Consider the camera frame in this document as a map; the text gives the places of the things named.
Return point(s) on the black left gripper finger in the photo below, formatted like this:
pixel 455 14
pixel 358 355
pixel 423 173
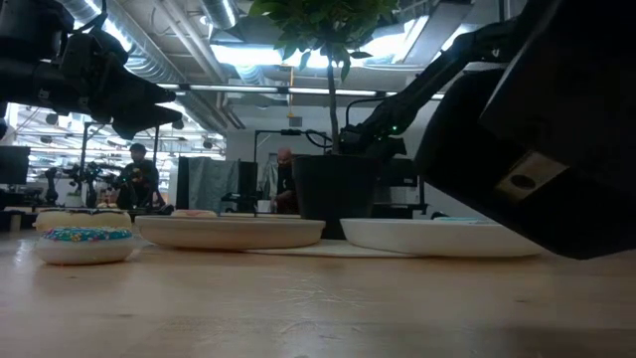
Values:
pixel 146 119
pixel 146 93

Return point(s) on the large pink frosted donut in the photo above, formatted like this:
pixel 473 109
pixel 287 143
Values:
pixel 194 214

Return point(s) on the small blue sprinkled donut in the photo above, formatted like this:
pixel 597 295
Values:
pixel 84 251

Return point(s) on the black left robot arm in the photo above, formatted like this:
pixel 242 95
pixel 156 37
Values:
pixel 25 50

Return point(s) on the black background robot arm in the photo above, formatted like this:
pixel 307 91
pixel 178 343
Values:
pixel 51 186

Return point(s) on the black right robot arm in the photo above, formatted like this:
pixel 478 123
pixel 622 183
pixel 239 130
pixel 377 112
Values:
pixel 546 124

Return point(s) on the black background cabinet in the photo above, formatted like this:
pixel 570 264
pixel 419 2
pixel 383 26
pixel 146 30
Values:
pixel 400 184

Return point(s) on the person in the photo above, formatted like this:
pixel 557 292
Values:
pixel 138 179
pixel 284 181

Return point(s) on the black plant pot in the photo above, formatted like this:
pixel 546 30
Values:
pixel 335 194

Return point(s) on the long ceiling light strip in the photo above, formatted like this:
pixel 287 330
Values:
pixel 323 91

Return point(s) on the grey partition screen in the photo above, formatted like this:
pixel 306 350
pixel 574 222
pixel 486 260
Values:
pixel 208 181

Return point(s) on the white round plate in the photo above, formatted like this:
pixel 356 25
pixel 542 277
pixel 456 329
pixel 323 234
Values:
pixel 422 238

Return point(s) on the black computer monitor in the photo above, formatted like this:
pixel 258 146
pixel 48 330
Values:
pixel 14 164

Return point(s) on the white round mat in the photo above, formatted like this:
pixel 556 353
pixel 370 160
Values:
pixel 323 248

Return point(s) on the small white cup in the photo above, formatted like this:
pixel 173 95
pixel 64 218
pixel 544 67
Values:
pixel 264 206

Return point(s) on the green leafy plant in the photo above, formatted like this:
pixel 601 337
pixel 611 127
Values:
pixel 318 20

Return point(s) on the tan round plate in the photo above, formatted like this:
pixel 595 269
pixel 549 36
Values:
pixel 228 233

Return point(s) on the silver ceiling ventilation duct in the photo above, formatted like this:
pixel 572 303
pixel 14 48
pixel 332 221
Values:
pixel 144 50
pixel 218 12

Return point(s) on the black background rig frame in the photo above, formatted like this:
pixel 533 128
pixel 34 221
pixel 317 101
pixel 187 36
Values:
pixel 290 132
pixel 83 149

